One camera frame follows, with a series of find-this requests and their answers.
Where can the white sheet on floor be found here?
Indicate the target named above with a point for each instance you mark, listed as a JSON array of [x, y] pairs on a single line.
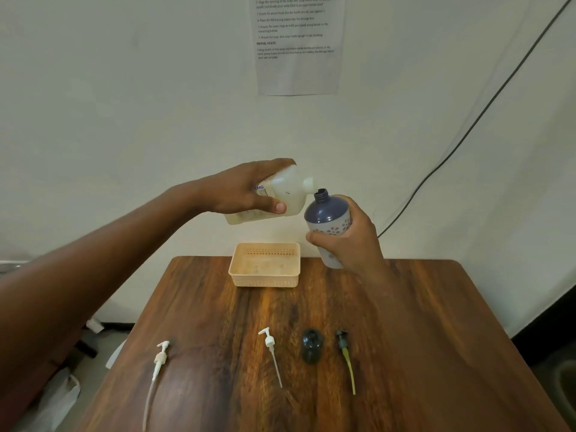
[[116, 355]]

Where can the person's left forearm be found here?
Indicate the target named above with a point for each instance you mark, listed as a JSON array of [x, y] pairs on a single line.
[[90, 265]]

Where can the white pump head short tube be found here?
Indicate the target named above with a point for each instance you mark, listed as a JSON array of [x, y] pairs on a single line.
[[269, 341]]

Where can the person's right hand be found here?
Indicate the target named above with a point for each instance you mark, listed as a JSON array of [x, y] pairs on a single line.
[[355, 247]]

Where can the printed paper sheet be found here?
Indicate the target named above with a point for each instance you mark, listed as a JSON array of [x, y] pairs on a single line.
[[297, 71]]

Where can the person's right forearm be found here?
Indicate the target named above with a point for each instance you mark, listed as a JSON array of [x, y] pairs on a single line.
[[382, 301]]

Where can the beige plastic basket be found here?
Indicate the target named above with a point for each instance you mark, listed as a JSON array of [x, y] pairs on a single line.
[[265, 265]]

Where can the dark pump head yellow tube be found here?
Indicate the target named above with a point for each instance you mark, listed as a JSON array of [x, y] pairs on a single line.
[[343, 341]]

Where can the person's left hand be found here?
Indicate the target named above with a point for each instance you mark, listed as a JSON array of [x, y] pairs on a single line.
[[238, 188]]

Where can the dark teal transparent bottle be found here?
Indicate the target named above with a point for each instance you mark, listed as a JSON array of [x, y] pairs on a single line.
[[312, 346]]

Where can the large white soap bottle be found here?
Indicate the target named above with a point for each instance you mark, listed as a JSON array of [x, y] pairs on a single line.
[[290, 193]]

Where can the white plastic bag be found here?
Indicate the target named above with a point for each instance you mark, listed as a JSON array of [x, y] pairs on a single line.
[[58, 400]]

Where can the blue and white bottle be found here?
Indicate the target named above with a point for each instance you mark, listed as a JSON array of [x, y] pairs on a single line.
[[324, 213]]

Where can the dark round bin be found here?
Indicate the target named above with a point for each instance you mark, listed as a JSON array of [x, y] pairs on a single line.
[[560, 382]]

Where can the white power adapter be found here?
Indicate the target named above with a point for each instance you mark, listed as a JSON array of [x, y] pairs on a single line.
[[95, 326]]

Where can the white pump head long tube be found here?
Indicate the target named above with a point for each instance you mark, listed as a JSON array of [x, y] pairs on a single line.
[[159, 359]]

